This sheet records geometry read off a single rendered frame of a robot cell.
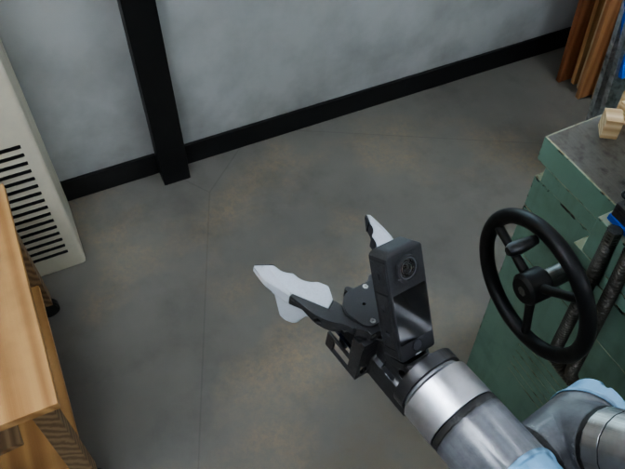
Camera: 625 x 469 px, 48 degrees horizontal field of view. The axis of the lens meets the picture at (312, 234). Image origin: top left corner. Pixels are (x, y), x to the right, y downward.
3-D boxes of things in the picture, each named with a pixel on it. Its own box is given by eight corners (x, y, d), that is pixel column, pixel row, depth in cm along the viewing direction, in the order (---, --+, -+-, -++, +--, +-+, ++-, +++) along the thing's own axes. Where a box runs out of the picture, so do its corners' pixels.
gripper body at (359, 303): (318, 340, 75) (390, 428, 69) (328, 290, 69) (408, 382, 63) (374, 311, 79) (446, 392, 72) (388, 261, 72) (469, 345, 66)
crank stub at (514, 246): (511, 261, 113) (501, 253, 115) (539, 249, 115) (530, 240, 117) (512, 250, 112) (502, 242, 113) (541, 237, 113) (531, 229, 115)
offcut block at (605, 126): (614, 127, 135) (622, 109, 132) (616, 140, 133) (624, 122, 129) (597, 124, 135) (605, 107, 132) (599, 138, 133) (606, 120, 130)
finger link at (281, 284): (241, 314, 74) (324, 343, 73) (244, 279, 70) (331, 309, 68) (252, 293, 76) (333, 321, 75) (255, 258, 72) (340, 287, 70)
